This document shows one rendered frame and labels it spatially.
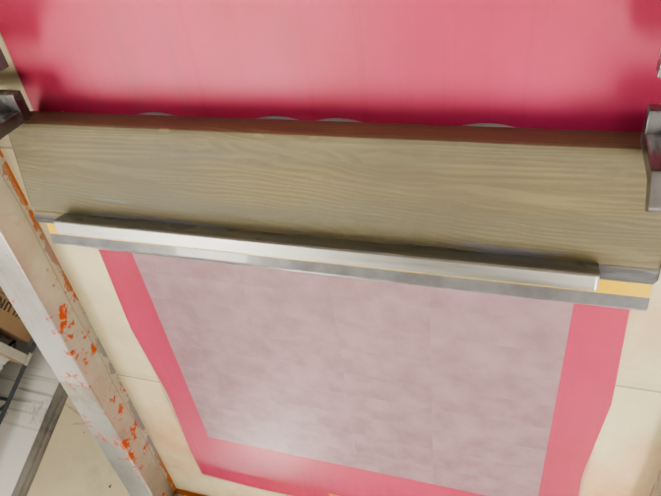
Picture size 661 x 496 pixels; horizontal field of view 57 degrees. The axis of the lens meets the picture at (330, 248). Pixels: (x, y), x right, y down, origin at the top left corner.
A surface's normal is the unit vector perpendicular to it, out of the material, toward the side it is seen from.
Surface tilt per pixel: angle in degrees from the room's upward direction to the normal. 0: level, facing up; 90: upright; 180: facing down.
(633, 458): 23
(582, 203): 34
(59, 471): 90
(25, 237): 90
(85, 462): 90
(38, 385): 90
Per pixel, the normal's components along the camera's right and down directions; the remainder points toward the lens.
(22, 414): -0.22, -0.47
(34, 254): 0.95, 0.10
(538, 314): -0.29, 0.62
